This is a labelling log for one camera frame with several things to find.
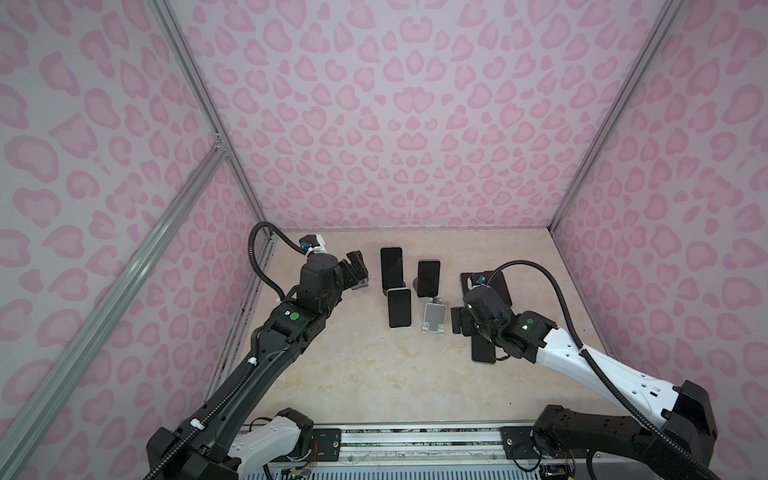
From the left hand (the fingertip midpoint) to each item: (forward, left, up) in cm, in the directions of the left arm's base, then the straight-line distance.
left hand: (349, 254), depth 73 cm
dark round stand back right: (+10, -18, -29) cm, 35 cm away
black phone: (+11, -10, -20) cm, 25 cm away
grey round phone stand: (+10, 0, -28) cm, 30 cm away
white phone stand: (-4, -23, -25) cm, 34 cm away
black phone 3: (+11, -47, -30) cm, 57 cm away
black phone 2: (-3, -12, -21) cm, 25 cm away
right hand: (-8, -30, -15) cm, 34 cm away
